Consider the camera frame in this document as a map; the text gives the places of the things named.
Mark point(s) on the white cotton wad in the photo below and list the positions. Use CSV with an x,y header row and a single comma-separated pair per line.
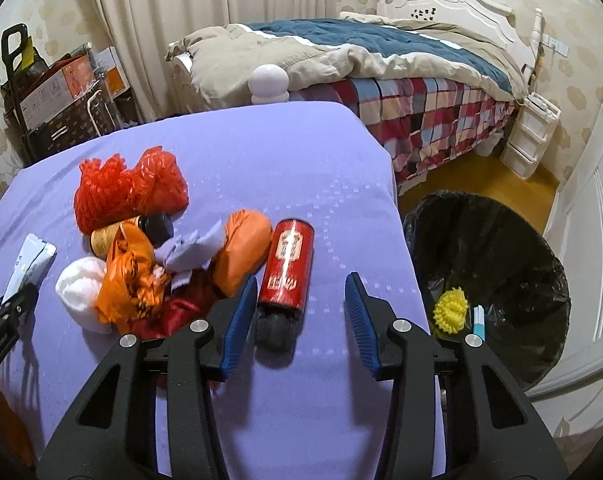
x,y
78,285

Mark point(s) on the white plastic drawer unit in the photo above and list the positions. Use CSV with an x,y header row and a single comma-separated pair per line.
x,y
531,130

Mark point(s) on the dark red cloth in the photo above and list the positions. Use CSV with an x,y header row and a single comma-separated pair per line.
x,y
176,310

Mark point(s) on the red can with black base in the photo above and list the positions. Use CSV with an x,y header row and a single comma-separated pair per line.
x,y
286,270

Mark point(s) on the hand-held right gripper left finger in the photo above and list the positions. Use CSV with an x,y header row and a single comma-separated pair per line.
x,y
239,320

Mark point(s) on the white plastic packet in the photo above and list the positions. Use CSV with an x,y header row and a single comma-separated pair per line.
x,y
28,260

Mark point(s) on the small white blue tube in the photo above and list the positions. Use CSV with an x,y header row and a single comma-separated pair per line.
x,y
479,320

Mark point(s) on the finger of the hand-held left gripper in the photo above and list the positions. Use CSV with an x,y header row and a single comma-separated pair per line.
x,y
16,306

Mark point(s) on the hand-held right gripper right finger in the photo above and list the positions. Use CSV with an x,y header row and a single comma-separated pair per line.
x,y
359,315

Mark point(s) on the bed with quilt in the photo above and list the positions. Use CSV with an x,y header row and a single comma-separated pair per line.
x,y
331,50

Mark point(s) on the bin with black liner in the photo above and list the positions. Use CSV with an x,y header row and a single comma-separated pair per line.
x,y
486,260

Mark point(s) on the yellow spiky ball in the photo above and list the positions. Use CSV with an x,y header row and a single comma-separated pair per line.
x,y
450,312

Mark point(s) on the white round bedpost knob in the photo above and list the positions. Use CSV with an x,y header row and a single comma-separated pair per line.
x,y
268,84

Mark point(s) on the yellow bottle black cap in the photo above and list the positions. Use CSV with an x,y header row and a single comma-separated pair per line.
x,y
106,237

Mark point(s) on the white and orange box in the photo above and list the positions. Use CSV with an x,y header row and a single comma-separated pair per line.
x,y
113,72

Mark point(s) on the orange fabric pouch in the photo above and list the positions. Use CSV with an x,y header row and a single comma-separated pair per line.
x,y
241,245

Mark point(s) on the white wall socket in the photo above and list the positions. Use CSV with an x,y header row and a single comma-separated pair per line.
x,y
556,45

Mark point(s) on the black hand trolley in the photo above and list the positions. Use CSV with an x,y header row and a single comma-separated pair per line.
x,y
10,42

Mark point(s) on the checked bed sheet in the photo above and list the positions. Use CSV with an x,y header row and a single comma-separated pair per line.
x,y
431,120

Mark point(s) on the orange plastic bag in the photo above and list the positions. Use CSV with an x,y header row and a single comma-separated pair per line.
x,y
126,280

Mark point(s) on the cream curtain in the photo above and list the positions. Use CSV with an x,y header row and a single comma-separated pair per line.
x,y
206,10

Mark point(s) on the brown patterned bag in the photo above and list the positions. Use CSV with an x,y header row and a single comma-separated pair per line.
x,y
73,122

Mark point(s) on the red plastic bag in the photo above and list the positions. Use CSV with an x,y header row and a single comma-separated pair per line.
x,y
164,180

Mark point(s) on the white bed frame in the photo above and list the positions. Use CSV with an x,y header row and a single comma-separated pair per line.
x,y
451,5

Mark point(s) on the purple paper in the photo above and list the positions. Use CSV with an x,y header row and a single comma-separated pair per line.
x,y
186,252

